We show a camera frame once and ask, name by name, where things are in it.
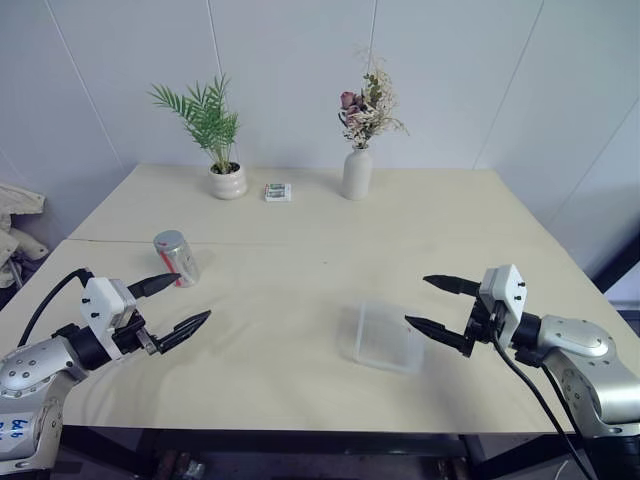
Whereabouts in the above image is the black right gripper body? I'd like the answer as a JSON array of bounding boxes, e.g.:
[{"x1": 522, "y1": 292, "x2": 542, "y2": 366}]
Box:
[{"x1": 463, "y1": 292, "x2": 507, "y2": 352}]

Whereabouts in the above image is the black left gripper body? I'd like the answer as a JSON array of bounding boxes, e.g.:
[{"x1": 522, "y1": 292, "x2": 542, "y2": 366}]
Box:
[{"x1": 112, "y1": 310, "x2": 162, "y2": 358}]

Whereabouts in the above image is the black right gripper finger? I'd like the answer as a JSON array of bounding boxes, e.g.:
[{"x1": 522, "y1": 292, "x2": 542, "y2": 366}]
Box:
[
  {"x1": 404, "y1": 314, "x2": 475, "y2": 359},
  {"x1": 422, "y1": 273, "x2": 482, "y2": 297}
]

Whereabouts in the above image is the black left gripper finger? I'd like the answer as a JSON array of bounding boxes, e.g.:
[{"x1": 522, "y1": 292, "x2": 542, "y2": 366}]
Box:
[
  {"x1": 126, "y1": 272, "x2": 182, "y2": 301},
  {"x1": 154, "y1": 309, "x2": 213, "y2": 356}
]

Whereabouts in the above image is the clear plastic container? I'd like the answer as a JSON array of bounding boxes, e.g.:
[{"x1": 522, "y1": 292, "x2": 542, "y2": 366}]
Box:
[{"x1": 346, "y1": 298, "x2": 427, "y2": 376}]

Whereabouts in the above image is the white ceramic plant pot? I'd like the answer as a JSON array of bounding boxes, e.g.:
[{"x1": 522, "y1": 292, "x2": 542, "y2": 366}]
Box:
[{"x1": 208, "y1": 161, "x2": 249, "y2": 201}]

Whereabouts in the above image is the white ceramic vase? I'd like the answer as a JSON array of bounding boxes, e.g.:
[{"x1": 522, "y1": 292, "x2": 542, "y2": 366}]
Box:
[{"x1": 341, "y1": 147, "x2": 373, "y2": 202}]

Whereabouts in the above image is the beige cloth jacket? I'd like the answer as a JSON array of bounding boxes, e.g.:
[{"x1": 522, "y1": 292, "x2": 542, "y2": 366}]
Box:
[{"x1": 0, "y1": 181, "x2": 52, "y2": 292}]

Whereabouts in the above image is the small white green box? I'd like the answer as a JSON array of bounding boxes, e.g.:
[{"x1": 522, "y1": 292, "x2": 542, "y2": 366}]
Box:
[{"x1": 263, "y1": 182, "x2": 294, "y2": 203}]

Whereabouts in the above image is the green palm plant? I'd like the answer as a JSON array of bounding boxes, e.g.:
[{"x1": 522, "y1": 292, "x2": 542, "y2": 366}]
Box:
[{"x1": 147, "y1": 74, "x2": 242, "y2": 174}]

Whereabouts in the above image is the dried flower bouquet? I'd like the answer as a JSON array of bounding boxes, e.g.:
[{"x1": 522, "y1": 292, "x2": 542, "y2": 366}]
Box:
[{"x1": 337, "y1": 43, "x2": 410, "y2": 151}]

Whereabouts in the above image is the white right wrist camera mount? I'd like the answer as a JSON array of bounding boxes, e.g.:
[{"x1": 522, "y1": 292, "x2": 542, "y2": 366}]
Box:
[{"x1": 477, "y1": 263, "x2": 527, "y2": 347}]

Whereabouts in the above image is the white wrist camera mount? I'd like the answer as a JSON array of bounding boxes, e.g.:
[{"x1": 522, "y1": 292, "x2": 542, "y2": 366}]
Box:
[
  {"x1": 477, "y1": 263, "x2": 527, "y2": 347},
  {"x1": 79, "y1": 277, "x2": 138, "y2": 359}
]

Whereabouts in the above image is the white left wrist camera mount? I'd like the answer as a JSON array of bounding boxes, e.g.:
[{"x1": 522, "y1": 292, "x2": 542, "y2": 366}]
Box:
[{"x1": 79, "y1": 277, "x2": 138, "y2": 359}]

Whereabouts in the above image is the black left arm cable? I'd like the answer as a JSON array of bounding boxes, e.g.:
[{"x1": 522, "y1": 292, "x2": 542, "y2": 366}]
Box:
[{"x1": 16, "y1": 268, "x2": 94, "y2": 349}]

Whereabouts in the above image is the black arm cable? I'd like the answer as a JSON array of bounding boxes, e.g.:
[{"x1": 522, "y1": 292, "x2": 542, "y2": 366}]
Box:
[
  {"x1": 16, "y1": 268, "x2": 94, "y2": 349},
  {"x1": 489, "y1": 327, "x2": 599, "y2": 480},
  {"x1": 517, "y1": 349, "x2": 581, "y2": 437}
]

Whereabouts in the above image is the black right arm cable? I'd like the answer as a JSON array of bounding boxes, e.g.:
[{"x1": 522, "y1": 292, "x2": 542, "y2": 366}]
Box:
[
  {"x1": 489, "y1": 327, "x2": 599, "y2": 480},
  {"x1": 517, "y1": 349, "x2": 581, "y2": 437}
]

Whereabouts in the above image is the black metal table frame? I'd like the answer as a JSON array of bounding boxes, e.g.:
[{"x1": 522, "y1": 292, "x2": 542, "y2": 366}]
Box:
[{"x1": 62, "y1": 425, "x2": 506, "y2": 480}]

